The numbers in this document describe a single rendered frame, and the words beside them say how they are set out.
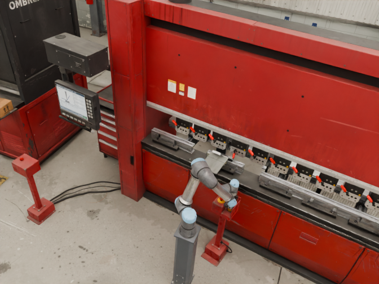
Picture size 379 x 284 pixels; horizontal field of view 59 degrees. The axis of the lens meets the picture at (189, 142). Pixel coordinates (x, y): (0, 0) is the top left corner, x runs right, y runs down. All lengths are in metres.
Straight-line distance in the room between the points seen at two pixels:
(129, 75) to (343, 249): 2.43
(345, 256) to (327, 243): 0.19
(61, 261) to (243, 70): 2.55
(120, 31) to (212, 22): 0.78
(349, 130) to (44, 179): 3.51
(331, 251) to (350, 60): 1.74
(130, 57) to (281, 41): 1.26
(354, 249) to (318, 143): 1.02
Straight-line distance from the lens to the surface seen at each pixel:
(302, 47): 2.51
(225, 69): 2.79
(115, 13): 2.96
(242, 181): 3.22
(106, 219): 4.00
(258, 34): 2.57
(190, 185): 2.66
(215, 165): 3.15
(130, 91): 3.17
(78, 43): 3.06
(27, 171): 3.60
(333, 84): 2.58
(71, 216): 4.10
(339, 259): 3.47
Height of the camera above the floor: 3.09
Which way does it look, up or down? 38 degrees down
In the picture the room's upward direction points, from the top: 5 degrees clockwise
